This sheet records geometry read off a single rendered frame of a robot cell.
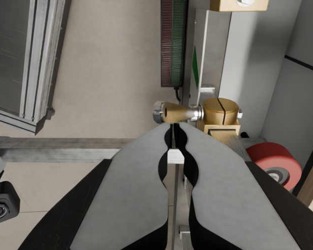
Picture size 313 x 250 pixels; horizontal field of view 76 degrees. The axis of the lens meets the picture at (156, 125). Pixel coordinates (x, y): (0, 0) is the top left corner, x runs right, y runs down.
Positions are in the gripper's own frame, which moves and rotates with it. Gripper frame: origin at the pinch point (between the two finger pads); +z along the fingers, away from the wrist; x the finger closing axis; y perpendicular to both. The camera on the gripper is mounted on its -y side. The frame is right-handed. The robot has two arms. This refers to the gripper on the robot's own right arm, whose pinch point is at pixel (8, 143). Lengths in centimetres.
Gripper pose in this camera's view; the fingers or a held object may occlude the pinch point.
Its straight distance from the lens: 44.3
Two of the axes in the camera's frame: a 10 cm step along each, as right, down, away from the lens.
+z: 0.3, -5.2, 8.5
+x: 0.1, 8.5, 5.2
